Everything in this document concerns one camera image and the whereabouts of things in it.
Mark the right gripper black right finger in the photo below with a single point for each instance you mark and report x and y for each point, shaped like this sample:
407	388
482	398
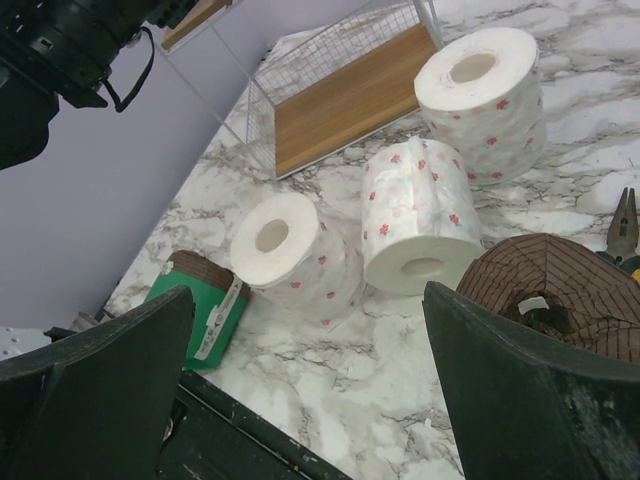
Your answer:
525	406

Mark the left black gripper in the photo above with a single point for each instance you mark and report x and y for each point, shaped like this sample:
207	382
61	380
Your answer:
63	50

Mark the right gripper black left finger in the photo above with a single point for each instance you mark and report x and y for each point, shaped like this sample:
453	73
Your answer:
95	405

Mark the brown paper roll green base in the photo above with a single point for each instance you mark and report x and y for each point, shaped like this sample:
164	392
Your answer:
561	289

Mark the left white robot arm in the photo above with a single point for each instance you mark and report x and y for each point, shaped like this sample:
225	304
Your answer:
88	154

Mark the green wrapped brown paper roll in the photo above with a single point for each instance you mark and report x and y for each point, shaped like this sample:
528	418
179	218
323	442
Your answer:
220	299

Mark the pink dotted paper roll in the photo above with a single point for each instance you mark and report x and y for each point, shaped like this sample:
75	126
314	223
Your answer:
418	218

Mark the plain white bottom paper roll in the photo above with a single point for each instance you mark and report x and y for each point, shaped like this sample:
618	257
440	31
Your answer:
481	95

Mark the black metal base rail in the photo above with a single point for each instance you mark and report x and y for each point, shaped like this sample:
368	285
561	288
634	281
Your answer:
209	435

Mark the yellow handled pliers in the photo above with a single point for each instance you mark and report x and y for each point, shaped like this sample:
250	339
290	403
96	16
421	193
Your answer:
623	236

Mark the white wire wooden shelf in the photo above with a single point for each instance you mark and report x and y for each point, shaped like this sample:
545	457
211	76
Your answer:
292	82

